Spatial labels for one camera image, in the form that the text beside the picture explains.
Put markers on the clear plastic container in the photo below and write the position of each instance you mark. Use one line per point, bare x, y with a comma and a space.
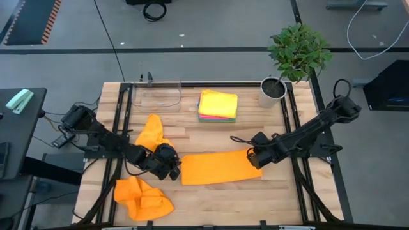
156, 96

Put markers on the green plant in white pot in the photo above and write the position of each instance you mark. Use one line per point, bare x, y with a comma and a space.
298, 51

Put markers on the black upright bracket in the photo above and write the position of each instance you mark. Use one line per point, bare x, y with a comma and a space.
149, 78

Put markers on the short grey furniture foot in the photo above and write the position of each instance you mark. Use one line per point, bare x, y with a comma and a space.
358, 82

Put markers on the long grey desk foot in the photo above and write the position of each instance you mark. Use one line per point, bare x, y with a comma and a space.
356, 4

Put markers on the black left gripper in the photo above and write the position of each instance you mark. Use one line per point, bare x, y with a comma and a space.
164, 158

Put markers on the black cabinet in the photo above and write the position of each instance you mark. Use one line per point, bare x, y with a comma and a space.
388, 86

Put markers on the black desk foot bar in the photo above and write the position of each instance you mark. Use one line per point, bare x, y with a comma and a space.
51, 169

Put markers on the black power adapter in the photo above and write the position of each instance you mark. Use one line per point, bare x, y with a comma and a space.
59, 143

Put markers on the black aluminium table frame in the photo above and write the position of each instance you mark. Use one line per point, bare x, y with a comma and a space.
223, 84

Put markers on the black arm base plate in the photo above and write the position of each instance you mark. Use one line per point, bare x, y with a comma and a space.
92, 154
319, 152

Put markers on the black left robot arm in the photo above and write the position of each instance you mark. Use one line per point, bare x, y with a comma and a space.
112, 142

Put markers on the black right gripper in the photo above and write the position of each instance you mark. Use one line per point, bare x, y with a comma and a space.
270, 148

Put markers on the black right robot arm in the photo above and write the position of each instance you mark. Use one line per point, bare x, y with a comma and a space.
310, 127

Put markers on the mint green stapler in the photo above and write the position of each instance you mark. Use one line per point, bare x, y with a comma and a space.
19, 101

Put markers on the orange microfiber towel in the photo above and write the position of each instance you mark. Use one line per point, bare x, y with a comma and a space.
217, 167
153, 131
140, 201

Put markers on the green microfiber towel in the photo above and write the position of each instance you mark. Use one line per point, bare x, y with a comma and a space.
217, 121

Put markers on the yellow microfiber towel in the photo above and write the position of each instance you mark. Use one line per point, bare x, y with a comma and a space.
218, 103

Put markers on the pink microfiber towel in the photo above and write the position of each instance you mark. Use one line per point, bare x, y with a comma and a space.
217, 117

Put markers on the black side desk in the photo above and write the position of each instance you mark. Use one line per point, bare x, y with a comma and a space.
22, 134

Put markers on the black orange-striped floor mat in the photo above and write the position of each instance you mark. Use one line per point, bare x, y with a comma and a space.
28, 22

